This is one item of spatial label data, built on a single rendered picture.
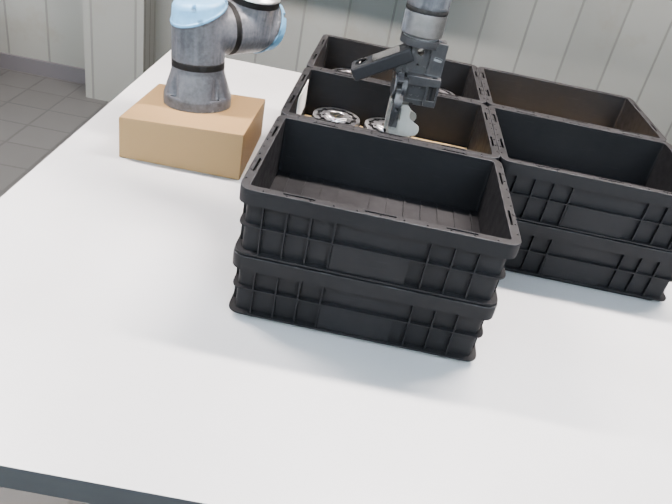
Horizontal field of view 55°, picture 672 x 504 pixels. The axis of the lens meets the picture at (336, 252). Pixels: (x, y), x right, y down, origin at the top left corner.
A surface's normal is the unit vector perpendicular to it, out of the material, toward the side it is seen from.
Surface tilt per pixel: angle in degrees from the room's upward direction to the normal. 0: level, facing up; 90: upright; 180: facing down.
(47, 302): 0
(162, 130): 90
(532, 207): 90
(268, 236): 90
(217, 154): 90
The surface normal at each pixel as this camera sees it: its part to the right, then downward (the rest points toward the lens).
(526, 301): 0.17, -0.83
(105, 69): -0.08, 0.53
